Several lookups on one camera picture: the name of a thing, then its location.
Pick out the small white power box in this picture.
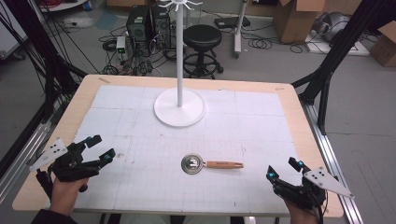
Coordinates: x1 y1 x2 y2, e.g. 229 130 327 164
115 35 127 61

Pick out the small cardboard box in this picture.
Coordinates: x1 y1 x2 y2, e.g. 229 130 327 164
369 21 396 68

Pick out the white flat board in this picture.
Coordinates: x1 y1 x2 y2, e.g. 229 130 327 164
304 30 371 57

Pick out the white hook stand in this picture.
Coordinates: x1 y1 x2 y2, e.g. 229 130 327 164
153 0 207 128

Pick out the white pole stand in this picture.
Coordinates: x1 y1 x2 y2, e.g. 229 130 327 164
233 0 249 59

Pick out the black round stool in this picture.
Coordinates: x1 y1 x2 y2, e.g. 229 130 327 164
182 23 225 79

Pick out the coiled black cable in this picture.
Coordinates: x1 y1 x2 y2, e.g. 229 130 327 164
247 36 274 50

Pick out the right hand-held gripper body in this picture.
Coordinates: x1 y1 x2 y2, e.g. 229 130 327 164
273 166 356 211

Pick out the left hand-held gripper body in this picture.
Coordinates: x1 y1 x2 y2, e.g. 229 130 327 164
28 136 107 200

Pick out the black computer tower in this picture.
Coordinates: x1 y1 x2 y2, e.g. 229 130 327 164
150 4 173 49
125 6 150 49

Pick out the black flat device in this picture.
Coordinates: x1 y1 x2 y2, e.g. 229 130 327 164
214 15 252 30

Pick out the grey round appliance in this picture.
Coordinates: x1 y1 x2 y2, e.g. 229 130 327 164
312 11 352 44

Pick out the large cardboard box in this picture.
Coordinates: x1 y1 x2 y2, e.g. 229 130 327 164
273 0 329 44

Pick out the white grid mat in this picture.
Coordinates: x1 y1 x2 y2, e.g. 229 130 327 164
49 84 308 217

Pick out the aluminium rail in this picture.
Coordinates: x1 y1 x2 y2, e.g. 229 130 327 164
300 100 364 224
0 122 51 203

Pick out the person's left hand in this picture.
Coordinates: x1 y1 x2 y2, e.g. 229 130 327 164
49 176 91 217

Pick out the metal scoop with wooden handle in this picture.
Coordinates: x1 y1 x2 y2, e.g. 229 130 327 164
180 153 245 175

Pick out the person's right hand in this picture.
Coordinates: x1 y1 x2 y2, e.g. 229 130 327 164
283 199 324 224

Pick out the black metal frame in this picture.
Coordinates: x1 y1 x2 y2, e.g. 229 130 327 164
0 0 89 179
290 0 396 135

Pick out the tangle of floor cables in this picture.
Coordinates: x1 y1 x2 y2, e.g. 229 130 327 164
98 24 178 77

